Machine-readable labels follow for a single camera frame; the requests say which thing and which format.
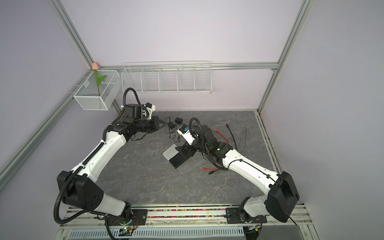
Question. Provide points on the pink artificial tulip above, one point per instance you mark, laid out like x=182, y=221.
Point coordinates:
x=99, y=79

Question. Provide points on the white wire wall basket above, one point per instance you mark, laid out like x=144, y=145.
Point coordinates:
x=168, y=77

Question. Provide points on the black power adapter far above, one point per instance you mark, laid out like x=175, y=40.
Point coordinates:
x=179, y=120

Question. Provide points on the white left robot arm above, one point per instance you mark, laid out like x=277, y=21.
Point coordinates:
x=79, y=192

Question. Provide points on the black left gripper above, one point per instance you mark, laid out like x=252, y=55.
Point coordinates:
x=155, y=120

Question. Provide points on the black power adapter near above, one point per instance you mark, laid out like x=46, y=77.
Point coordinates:
x=171, y=125

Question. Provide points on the white mesh box basket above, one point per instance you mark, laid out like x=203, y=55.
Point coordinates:
x=87, y=95

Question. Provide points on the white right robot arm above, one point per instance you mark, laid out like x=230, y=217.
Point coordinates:
x=280, y=194

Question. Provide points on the black power adapter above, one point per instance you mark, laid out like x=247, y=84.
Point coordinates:
x=171, y=125
x=179, y=120

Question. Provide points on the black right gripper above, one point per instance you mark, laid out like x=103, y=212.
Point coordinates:
x=188, y=147

